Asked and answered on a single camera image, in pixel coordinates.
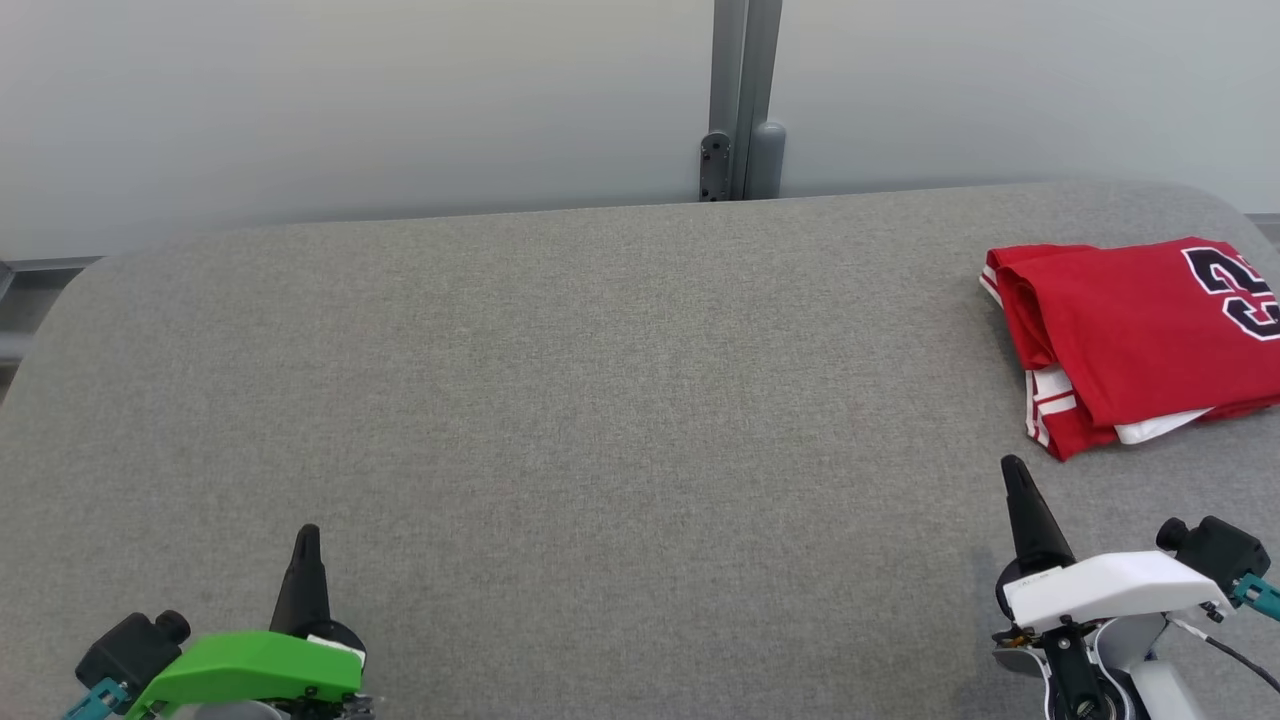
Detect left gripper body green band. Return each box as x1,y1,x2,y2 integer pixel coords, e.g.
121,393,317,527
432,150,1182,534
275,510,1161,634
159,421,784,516
125,620,376,720

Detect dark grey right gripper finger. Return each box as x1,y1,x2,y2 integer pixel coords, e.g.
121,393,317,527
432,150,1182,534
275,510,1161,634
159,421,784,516
1010,455,1077,570
1000,455,1047,577

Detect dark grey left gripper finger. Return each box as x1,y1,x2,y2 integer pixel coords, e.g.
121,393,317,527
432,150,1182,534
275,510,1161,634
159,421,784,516
300,524,334,634
270,524,309,634

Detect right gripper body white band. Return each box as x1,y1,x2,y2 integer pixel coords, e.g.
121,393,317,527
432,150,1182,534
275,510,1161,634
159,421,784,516
993,550,1236,646

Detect red shorts with white stripe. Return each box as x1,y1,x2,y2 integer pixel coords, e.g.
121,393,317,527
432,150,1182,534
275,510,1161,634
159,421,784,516
1025,365,1280,463

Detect red jersey with white sleeves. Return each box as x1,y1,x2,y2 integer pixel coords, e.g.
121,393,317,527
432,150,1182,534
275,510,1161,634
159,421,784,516
980,237,1280,446

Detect grey fabric sofa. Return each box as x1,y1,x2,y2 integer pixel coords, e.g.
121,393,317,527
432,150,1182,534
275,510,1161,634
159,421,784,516
0,180,1280,720

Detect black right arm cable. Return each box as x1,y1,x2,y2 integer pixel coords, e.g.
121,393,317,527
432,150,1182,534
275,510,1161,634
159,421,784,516
1170,618,1280,696

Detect teal right camera connector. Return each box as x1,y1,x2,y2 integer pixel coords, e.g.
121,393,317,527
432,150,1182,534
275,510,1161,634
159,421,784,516
1232,575,1280,621

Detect teal camera connector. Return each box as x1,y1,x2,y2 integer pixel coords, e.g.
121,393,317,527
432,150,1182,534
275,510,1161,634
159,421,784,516
62,678,131,720
1232,575,1280,621

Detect teal left camera connector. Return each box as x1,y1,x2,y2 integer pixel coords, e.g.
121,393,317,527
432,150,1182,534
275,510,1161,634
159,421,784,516
62,678,131,720

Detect grey metal partition post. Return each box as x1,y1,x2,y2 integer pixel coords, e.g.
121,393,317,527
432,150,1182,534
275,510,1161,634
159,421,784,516
700,0,787,202

